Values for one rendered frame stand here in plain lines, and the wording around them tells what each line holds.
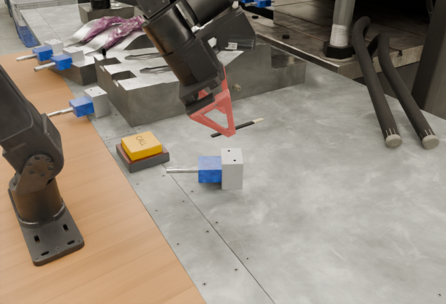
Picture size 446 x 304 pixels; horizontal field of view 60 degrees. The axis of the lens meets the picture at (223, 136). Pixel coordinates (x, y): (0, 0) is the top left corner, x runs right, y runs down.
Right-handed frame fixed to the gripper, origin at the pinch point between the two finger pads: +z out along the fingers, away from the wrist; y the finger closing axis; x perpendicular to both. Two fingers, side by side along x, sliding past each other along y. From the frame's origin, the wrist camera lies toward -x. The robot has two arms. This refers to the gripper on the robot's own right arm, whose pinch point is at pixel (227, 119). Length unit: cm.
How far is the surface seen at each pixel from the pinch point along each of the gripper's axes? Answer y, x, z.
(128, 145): 6.9, 19.8, -1.6
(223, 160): -1.7, 4.1, 5.5
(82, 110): 24.3, 31.3, -7.1
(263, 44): 36.4, -10.4, 5.0
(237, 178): -2.9, 3.6, 9.4
